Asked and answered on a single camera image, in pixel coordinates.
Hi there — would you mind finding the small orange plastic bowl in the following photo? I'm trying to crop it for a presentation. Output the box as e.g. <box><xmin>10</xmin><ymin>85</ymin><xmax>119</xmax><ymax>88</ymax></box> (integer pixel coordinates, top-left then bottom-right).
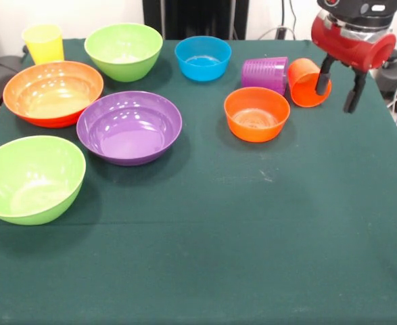
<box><xmin>223</xmin><ymin>86</ymin><xmax>291</xmax><ymax>144</ymax></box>

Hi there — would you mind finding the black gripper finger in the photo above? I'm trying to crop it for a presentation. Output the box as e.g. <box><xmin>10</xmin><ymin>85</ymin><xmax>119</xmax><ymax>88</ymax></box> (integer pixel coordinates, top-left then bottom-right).
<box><xmin>314</xmin><ymin>53</ymin><xmax>336</xmax><ymax>97</ymax></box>
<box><xmin>343</xmin><ymin>69</ymin><xmax>367</xmax><ymax>114</ymax></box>

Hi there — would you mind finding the black office chair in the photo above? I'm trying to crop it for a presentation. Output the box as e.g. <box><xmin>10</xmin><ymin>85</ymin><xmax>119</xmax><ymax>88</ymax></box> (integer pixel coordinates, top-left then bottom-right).
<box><xmin>0</xmin><ymin>25</ymin><xmax>26</xmax><ymax>109</ymax></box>

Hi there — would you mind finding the dark green tablecloth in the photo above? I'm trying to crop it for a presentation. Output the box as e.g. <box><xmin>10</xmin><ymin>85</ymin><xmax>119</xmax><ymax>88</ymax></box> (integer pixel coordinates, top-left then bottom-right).
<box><xmin>0</xmin><ymin>37</ymin><xmax>397</xmax><ymax>325</ymax></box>

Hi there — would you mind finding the purple plastic bowl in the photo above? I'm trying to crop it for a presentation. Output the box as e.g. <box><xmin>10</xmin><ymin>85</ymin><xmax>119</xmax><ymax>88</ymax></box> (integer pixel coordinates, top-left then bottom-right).
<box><xmin>76</xmin><ymin>90</ymin><xmax>183</xmax><ymax>167</ymax></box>

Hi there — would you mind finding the purple plastic cup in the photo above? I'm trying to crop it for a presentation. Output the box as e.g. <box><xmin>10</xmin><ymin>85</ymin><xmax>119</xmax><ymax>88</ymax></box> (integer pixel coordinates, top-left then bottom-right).
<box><xmin>241</xmin><ymin>56</ymin><xmax>289</xmax><ymax>97</ymax></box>

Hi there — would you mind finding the wide orange plastic bowl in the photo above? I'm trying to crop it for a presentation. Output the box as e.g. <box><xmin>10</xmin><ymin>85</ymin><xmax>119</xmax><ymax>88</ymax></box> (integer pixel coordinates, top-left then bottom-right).
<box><xmin>2</xmin><ymin>60</ymin><xmax>104</xmax><ymax>129</ymax></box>

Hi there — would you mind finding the grey cable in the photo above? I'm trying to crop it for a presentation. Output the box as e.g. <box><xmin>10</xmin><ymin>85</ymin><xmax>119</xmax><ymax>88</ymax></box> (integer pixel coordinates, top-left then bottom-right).
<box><xmin>257</xmin><ymin>26</ymin><xmax>297</xmax><ymax>41</ymax></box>

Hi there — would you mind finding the lime green plastic bowl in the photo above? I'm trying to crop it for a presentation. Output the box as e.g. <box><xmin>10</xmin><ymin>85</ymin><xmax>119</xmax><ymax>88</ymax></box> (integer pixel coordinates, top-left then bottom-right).
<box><xmin>0</xmin><ymin>135</ymin><xmax>87</xmax><ymax>226</ymax></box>
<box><xmin>84</xmin><ymin>22</ymin><xmax>164</xmax><ymax>83</ymax></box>

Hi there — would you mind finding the yellow plastic cup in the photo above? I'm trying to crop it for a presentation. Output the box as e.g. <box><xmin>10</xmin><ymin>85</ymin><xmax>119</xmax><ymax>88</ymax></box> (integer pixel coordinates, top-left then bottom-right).
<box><xmin>21</xmin><ymin>24</ymin><xmax>65</xmax><ymax>66</ymax></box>

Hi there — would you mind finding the black hanging cable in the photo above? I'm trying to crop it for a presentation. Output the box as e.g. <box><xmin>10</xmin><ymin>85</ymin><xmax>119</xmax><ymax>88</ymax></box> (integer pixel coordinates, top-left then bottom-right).
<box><xmin>287</xmin><ymin>0</ymin><xmax>300</xmax><ymax>28</ymax></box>

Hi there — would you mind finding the blue plastic bowl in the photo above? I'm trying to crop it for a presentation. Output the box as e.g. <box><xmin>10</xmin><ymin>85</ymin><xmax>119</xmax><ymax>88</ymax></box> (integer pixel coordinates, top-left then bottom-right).
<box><xmin>174</xmin><ymin>36</ymin><xmax>233</xmax><ymax>82</ymax></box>

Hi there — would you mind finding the orange plastic cup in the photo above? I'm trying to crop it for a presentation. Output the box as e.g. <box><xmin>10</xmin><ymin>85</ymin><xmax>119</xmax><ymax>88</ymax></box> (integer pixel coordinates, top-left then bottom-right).
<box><xmin>287</xmin><ymin>58</ymin><xmax>333</xmax><ymax>108</ymax></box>

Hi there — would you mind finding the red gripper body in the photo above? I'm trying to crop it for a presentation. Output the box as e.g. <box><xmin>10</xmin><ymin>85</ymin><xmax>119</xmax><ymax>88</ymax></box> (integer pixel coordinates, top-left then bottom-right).
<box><xmin>310</xmin><ymin>9</ymin><xmax>397</xmax><ymax>74</ymax></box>

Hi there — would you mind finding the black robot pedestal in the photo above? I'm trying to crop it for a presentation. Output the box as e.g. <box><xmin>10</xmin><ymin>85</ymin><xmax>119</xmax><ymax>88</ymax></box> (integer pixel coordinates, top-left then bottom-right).
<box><xmin>143</xmin><ymin>0</ymin><xmax>250</xmax><ymax>41</ymax></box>

